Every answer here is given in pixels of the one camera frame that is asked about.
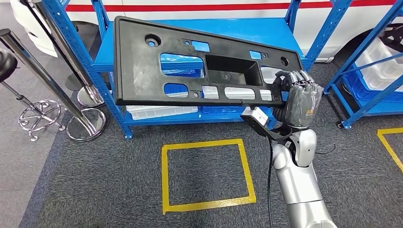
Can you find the yellow floor tape square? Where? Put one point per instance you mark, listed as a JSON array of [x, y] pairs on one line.
[[390, 131]]

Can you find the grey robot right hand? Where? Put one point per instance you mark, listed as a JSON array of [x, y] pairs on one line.
[[303, 104]]

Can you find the white plastic tray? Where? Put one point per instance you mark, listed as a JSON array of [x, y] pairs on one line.
[[157, 109], [270, 74], [163, 116], [239, 93], [384, 72]]

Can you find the stanchion with dark base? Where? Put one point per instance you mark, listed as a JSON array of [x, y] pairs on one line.
[[73, 83]]

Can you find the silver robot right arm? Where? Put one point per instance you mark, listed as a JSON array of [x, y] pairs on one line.
[[296, 182]]

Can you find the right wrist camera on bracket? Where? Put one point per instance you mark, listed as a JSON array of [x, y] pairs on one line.
[[256, 115]]

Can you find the chrome stool with black seat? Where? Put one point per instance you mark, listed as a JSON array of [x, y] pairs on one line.
[[6, 64]]

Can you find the white car with red stripe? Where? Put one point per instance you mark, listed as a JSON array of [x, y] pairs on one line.
[[368, 19]]

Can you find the black plastic plate holder part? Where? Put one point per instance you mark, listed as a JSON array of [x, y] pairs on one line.
[[135, 69]]

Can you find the blue wheeled shelf rack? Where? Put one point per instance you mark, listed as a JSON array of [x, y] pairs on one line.
[[362, 50]]

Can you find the blue steel shelf rack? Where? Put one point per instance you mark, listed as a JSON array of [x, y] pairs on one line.
[[252, 31]]

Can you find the chrome stanchion post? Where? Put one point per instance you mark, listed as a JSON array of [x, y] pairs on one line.
[[85, 126], [91, 97]]

